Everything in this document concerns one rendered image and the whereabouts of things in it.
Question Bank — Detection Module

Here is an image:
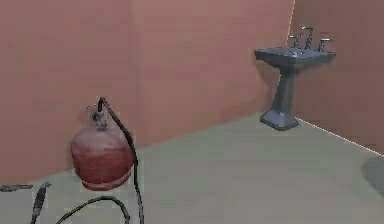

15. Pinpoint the dark grey pedestal sink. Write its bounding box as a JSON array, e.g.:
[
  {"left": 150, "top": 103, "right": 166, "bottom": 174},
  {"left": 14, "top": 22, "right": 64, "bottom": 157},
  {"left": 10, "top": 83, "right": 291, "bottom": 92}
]
[{"left": 253, "top": 46, "right": 337, "bottom": 132}]

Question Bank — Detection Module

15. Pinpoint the dark flat tool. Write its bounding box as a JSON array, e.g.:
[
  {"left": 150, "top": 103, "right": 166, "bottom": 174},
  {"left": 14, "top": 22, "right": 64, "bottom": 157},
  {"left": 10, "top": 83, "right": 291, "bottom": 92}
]
[{"left": 0, "top": 183, "right": 34, "bottom": 193}]

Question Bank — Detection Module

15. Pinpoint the black hose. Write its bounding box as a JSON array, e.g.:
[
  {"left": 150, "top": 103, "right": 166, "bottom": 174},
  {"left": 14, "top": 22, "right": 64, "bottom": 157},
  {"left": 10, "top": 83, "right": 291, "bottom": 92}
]
[{"left": 55, "top": 96, "right": 145, "bottom": 224}]

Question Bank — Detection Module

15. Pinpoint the red gas cylinder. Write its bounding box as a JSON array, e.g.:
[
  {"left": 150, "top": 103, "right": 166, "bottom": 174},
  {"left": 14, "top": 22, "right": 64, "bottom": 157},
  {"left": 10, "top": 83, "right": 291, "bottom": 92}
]
[{"left": 70, "top": 103, "right": 136, "bottom": 192}]

